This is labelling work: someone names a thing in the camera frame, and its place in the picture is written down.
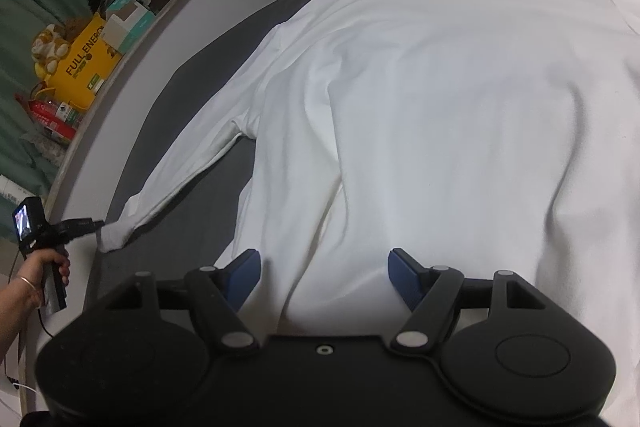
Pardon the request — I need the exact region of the person's left hand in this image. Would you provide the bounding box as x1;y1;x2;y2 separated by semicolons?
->
21;249;72;309

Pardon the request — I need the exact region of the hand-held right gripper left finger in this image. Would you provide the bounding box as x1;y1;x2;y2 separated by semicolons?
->
107;249;262;356

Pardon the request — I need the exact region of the white long-sleeve shirt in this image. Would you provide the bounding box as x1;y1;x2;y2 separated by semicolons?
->
99;0;640;427

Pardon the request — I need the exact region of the red snack packet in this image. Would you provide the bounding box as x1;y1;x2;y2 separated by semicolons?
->
15;94;84;144

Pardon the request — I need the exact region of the black cable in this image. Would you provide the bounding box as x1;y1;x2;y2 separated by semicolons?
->
0;252;57;390

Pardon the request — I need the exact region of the yellow Full Energy bag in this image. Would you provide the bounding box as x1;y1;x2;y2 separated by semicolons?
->
47;18;126;108

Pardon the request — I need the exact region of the yellow plush toy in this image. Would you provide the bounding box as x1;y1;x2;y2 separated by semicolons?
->
31;23;77;78

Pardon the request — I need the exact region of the teal and white box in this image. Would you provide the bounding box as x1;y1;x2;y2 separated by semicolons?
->
101;0;154;56

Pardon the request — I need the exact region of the person's left forearm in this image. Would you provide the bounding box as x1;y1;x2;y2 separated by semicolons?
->
0;278;42;360

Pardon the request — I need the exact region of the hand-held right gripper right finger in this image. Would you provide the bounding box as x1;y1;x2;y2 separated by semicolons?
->
387;248;549;354

